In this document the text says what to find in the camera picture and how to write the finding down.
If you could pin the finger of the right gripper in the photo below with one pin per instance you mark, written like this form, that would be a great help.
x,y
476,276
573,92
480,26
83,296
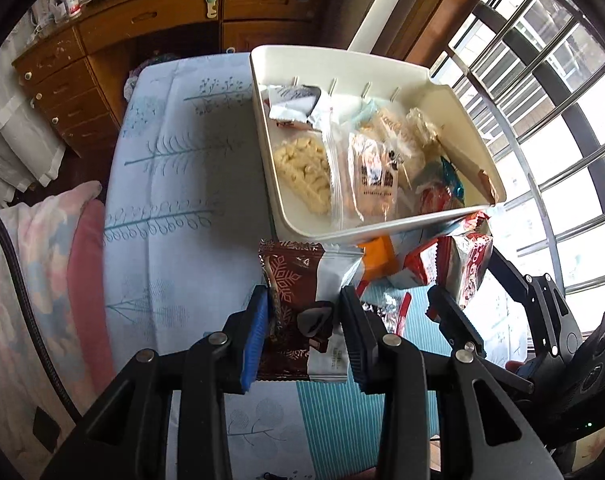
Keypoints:
x,y
502,269
453,323

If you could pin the white red bottle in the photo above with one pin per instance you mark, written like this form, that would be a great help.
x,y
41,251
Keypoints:
x,y
73,7

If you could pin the white plastic storage bin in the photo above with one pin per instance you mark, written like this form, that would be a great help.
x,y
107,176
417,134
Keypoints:
x,y
348,80

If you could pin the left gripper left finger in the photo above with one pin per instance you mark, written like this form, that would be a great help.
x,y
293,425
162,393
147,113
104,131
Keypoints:
x,y
254,331

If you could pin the clear bag yellow pastries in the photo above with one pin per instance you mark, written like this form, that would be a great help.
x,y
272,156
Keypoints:
x,y
367,180

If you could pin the red Cookies snack pack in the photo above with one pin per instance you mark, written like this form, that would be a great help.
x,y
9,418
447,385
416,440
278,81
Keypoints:
x,y
392,308

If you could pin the red biscuit roll pack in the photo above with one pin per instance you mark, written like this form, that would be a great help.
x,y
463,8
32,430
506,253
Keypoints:
x,y
456,260

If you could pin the clear bag soda crackers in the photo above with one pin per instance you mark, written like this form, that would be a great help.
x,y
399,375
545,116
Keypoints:
x,y
386,122

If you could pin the window metal grille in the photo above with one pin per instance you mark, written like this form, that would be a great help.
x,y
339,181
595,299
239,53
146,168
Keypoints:
x,y
531,74

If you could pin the brown white wafer pack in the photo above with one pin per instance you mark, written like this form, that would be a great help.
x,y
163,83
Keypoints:
x,y
305,342

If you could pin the light blue patterned tablecloth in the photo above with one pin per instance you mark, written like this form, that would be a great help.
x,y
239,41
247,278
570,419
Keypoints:
x,y
187,206

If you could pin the small red candy pack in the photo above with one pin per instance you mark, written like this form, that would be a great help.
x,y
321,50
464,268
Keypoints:
x,y
440,196

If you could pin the beige soda cracker pack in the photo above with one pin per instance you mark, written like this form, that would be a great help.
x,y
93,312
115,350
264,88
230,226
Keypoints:
x,y
477,176

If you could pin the wooden desk with drawers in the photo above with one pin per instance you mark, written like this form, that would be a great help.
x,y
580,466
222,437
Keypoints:
x,y
75,72

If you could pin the orange snack pack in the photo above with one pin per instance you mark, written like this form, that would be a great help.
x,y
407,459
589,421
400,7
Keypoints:
x,y
379,259

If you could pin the clear pack peanut cookies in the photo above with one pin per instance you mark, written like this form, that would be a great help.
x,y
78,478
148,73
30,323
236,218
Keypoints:
x,y
302,164

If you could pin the green white plastic bag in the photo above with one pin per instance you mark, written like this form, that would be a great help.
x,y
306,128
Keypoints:
x,y
130,84

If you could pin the clear round rice cracker pack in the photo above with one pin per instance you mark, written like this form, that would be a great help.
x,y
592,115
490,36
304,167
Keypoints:
x,y
422,128

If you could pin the pastel floral blanket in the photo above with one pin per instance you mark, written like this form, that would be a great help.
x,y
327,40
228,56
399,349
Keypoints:
x,y
59,246

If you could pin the silver red stripe bag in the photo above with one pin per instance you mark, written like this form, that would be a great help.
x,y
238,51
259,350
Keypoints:
x,y
292,106

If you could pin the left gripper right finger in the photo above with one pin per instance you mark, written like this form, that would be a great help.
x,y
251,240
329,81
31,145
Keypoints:
x,y
363,330

